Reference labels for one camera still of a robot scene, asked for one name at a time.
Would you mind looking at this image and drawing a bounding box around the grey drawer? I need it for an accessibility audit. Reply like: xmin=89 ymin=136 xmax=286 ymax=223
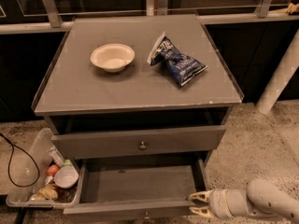
xmin=52 ymin=125 xmax=226 ymax=160
xmin=64 ymin=155 xmax=206 ymax=223

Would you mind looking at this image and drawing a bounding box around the yellow snack wrapper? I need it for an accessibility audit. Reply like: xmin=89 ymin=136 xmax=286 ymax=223
xmin=31 ymin=184 xmax=58 ymax=201

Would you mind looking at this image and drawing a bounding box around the black cable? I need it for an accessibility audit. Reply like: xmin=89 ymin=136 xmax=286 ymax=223
xmin=0 ymin=132 xmax=41 ymax=188

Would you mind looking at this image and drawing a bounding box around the white paper bowl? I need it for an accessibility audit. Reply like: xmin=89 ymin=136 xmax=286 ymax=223
xmin=90 ymin=44 xmax=135 ymax=73

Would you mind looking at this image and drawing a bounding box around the small white bowl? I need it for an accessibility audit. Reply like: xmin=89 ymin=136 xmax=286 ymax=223
xmin=54 ymin=166 xmax=78 ymax=189

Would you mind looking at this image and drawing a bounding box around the grey drawer cabinet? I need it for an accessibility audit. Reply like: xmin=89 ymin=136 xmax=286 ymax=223
xmin=31 ymin=13 xmax=245 ymax=173

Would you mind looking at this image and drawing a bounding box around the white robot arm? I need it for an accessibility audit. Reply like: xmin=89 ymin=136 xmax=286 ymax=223
xmin=187 ymin=31 xmax=299 ymax=224

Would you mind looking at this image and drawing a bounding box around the metal railing frame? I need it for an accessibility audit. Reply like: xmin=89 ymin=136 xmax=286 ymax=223
xmin=0 ymin=0 xmax=299 ymax=35

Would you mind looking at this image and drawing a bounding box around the clear plastic bin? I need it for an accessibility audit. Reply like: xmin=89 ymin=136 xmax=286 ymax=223
xmin=7 ymin=128 xmax=80 ymax=209

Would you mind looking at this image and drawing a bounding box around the white tube bottle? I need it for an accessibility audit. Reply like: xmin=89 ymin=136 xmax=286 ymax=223
xmin=47 ymin=147 xmax=64 ymax=167

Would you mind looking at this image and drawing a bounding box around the red apple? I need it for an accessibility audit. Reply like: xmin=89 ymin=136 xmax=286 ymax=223
xmin=47 ymin=164 xmax=59 ymax=176

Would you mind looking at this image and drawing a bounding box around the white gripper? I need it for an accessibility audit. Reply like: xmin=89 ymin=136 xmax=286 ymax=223
xmin=187 ymin=189 xmax=234 ymax=220

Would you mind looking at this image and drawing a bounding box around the grey top drawer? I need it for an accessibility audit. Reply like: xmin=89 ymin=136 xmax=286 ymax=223
xmin=52 ymin=125 xmax=226 ymax=160

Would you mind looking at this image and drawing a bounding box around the blue chip bag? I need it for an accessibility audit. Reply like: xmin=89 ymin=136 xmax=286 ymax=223
xmin=147 ymin=33 xmax=207 ymax=87

